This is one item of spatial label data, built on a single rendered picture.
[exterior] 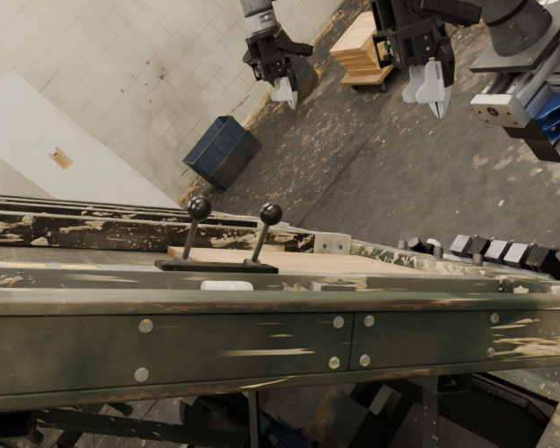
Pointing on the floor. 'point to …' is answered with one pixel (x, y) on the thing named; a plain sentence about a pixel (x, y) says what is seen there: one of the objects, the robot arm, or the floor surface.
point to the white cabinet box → (58, 149)
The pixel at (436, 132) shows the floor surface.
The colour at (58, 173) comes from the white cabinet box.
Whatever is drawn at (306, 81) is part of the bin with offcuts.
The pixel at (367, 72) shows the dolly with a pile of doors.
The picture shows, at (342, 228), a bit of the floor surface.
